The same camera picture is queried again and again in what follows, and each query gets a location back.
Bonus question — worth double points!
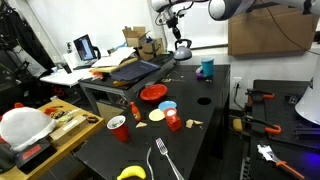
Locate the wooden block box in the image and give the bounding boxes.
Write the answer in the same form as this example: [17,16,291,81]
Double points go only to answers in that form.
[49,114,88,141]

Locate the yellow toy banana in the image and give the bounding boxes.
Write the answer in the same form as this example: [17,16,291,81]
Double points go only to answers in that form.
[116,164,147,180]

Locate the silver fork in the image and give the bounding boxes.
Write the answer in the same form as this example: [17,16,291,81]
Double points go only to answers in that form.
[155,137,185,180]

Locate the grey kettle with black handle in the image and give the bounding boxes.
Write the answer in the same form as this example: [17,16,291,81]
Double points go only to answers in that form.
[173,38,194,62]

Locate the black red kitchen scale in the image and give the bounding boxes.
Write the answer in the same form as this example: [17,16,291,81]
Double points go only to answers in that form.
[13,138,58,169]

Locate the silver spoon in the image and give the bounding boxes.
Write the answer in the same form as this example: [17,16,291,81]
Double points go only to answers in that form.
[145,146,155,180]

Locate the orange hot sauce bottle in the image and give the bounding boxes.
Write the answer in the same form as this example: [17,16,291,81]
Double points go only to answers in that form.
[129,101,142,122]

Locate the stack of white papers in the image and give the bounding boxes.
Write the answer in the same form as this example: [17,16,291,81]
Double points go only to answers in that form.
[91,46,136,69]

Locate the red plastic mug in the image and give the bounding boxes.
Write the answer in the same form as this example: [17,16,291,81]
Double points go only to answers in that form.
[163,107,183,132]

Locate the orange handled wrench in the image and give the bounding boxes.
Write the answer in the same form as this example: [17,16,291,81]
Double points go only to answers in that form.
[257,143,306,180]

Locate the yellow sponge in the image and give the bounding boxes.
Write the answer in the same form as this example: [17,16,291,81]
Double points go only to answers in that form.
[232,118,244,133]

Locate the open laptop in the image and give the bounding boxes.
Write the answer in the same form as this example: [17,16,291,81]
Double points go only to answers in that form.
[72,33,102,63]

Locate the white bag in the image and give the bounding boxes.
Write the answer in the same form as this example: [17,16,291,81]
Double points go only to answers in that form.
[0,106,59,153]

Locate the blue plastic cup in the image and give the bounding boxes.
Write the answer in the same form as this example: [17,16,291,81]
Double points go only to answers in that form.
[200,56,216,79]

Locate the large cardboard panel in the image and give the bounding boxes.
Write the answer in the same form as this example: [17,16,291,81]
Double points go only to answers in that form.
[227,3,319,57]

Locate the black clamp orange curved handle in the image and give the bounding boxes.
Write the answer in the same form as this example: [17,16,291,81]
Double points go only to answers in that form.
[241,114,283,136]

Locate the black clamp orange straight handle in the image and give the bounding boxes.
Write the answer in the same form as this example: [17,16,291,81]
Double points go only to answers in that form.
[245,88,276,104]

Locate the white side table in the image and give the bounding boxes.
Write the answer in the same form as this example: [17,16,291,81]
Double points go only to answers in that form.
[39,68,98,88]

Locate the white wall power outlet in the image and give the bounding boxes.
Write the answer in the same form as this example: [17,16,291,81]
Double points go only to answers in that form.
[233,77,243,89]

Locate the open cardboard box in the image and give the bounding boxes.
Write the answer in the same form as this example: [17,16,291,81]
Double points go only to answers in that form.
[122,26,151,48]

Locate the small yellow plate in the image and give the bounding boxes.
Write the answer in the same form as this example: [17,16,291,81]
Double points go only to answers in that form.
[148,108,166,123]

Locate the yellow wooden table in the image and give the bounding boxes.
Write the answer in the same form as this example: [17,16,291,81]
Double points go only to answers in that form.
[0,98,106,180]

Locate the broken tan chip pieces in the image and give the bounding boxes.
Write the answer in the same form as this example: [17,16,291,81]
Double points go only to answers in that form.
[185,118,204,129]

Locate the small blue plate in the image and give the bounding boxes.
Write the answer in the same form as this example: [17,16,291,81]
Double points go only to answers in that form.
[157,100,178,112]

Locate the dark blue bin lid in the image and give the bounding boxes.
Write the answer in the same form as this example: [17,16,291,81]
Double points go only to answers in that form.
[109,59,162,82]

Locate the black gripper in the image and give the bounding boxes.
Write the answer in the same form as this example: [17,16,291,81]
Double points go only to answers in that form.
[165,15,183,41]

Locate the red plastic bowl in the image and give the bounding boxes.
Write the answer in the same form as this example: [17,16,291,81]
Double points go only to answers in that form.
[139,83,169,102]

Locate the yellow wooden board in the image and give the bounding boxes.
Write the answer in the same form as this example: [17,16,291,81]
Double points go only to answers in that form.
[89,57,139,74]

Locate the black perforated breadboard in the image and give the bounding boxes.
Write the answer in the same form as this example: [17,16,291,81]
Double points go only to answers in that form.
[249,79,320,180]

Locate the red party cup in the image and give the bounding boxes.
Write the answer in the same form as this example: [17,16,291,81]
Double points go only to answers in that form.
[106,114,130,143]

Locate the taped cardboard box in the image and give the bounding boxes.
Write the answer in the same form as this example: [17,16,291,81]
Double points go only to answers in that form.
[137,37,165,62]

